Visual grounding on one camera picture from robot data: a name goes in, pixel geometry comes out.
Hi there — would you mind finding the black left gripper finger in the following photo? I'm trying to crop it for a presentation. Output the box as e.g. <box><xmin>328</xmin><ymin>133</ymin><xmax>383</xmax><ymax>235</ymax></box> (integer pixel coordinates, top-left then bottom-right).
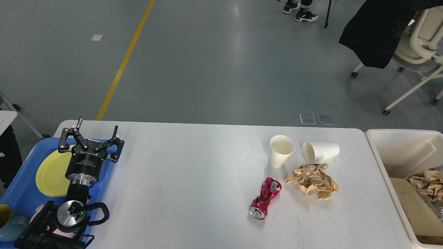
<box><xmin>57</xmin><ymin>117</ymin><xmax>88</xmax><ymax>154</ymax></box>
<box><xmin>93</xmin><ymin>126</ymin><xmax>124</xmax><ymax>163</ymax></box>

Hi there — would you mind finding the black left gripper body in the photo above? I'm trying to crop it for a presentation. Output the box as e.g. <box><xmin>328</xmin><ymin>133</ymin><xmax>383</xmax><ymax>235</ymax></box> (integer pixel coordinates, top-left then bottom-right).
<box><xmin>65</xmin><ymin>145</ymin><xmax>108</xmax><ymax>183</ymax></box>

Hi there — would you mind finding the yellow plastic plate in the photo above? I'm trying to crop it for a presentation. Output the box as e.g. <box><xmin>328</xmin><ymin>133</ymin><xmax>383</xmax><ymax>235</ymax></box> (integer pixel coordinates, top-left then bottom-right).
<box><xmin>35</xmin><ymin>150</ymin><xmax>72</xmax><ymax>197</ymax></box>

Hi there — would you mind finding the pink ribbed mug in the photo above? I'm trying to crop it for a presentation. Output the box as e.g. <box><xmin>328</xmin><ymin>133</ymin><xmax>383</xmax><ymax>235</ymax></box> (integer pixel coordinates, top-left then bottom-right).
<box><xmin>29</xmin><ymin>204</ymin><xmax>76</xmax><ymax>238</ymax></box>

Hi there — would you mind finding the teal mug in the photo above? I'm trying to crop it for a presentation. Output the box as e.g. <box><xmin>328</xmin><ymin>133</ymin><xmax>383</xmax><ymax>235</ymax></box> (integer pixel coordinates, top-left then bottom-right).
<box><xmin>0</xmin><ymin>203</ymin><xmax>30</xmax><ymax>242</ymax></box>

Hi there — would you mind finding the brown paper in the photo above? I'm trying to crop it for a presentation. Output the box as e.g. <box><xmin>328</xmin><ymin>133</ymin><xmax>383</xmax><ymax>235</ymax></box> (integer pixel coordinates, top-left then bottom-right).
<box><xmin>409</xmin><ymin>170</ymin><xmax>443</xmax><ymax>202</ymax></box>

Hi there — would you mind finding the brown paper bag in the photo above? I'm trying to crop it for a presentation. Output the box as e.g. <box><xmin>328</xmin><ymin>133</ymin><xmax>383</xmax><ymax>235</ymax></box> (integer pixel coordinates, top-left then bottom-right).
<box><xmin>390</xmin><ymin>178</ymin><xmax>443</xmax><ymax>249</ymax></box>

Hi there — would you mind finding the silver foil bag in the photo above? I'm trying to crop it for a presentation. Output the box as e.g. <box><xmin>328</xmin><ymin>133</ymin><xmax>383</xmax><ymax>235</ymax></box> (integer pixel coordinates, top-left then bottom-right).
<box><xmin>406</xmin><ymin>165</ymin><xmax>443</xmax><ymax>221</ymax></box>

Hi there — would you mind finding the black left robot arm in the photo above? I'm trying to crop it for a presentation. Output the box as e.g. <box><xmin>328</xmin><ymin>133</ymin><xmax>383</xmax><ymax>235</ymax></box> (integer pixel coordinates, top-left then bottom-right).
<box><xmin>14</xmin><ymin>118</ymin><xmax>125</xmax><ymax>249</ymax></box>

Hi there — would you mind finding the white side table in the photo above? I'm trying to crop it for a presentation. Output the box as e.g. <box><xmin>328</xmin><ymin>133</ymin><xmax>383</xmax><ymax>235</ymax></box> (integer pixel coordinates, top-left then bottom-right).
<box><xmin>0</xmin><ymin>91</ymin><xmax>50</xmax><ymax>140</ymax></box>

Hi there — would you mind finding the crushed red soda can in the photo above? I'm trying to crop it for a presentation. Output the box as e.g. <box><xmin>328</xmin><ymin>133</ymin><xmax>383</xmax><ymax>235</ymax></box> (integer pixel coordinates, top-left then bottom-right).
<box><xmin>248</xmin><ymin>177</ymin><xmax>282</xmax><ymax>220</ymax></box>

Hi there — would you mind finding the white paper cup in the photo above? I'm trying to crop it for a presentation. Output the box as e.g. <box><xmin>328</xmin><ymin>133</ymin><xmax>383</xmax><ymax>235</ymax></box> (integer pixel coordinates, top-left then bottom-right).
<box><xmin>269</xmin><ymin>135</ymin><xmax>296</xmax><ymax>168</ymax></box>

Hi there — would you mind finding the white lid behind gripper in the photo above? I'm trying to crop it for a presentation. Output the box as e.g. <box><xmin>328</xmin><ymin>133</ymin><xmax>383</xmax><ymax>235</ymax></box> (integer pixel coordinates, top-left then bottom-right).
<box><xmin>302</xmin><ymin>141</ymin><xmax>340</xmax><ymax>164</ymax></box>

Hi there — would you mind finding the crumpled brown paper ball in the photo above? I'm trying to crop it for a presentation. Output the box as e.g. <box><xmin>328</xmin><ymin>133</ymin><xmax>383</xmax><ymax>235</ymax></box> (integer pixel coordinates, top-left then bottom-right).
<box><xmin>284</xmin><ymin>163</ymin><xmax>340</xmax><ymax>200</ymax></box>

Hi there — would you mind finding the person in black clothes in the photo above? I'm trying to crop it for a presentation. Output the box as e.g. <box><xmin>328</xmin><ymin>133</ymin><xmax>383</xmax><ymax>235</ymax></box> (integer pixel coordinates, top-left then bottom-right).
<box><xmin>282</xmin><ymin>0</ymin><xmax>318</xmax><ymax>22</ymax></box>

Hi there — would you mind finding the black tripod leg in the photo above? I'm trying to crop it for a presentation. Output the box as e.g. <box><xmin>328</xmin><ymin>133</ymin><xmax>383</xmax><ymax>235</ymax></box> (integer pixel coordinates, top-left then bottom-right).
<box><xmin>323</xmin><ymin>0</ymin><xmax>332</xmax><ymax>29</ymax></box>

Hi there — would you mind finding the white plastic bin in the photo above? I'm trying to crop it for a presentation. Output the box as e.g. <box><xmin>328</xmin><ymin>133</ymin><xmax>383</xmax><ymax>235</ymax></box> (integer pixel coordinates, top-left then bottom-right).
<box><xmin>365</xmin><ymin>129</ymin><xmax>443</xmax><ymax>249</ymax></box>

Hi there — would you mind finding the black jacket on chair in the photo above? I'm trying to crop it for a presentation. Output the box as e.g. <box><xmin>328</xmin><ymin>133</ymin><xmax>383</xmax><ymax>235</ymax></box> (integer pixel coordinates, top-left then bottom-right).
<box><xmin>339</xmin><ymin>0</ymin><xmax>443</xmax><ymax>69</ymax></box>

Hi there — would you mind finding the white office chair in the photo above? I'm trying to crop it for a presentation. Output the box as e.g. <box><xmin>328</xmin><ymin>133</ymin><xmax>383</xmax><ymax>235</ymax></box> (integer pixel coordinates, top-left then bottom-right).
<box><xmin>350</xmin><ymin>7</ymin><xmax>443</xmax><ymax>116</ymax></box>

